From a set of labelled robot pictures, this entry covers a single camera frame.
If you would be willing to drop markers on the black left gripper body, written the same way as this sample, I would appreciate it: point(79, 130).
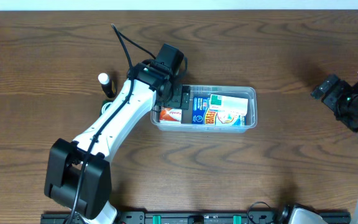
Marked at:
point(183, 97)

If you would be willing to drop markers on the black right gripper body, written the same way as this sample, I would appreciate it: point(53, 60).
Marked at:
point(325, 89)

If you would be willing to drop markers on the blue Kool Fever box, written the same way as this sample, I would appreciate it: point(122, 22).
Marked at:
point(202, 114)

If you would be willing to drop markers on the red Panadol box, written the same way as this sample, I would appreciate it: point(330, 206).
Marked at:
point(170, 115)

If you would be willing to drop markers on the white green Panadol box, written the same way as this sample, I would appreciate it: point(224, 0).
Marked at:
point(229, 104)

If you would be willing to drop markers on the clear plastic container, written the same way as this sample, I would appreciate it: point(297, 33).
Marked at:
point(206, 91)

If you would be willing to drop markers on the dark bottle white cap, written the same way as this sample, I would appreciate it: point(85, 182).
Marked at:
point(107, 85)

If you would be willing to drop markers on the dark green Zam-Buk box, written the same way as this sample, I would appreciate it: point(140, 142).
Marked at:
point(106, 104)

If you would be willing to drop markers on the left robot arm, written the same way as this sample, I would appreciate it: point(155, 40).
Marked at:
point(79, 172)

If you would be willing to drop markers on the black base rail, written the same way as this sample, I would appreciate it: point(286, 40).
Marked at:
point(203, 218)

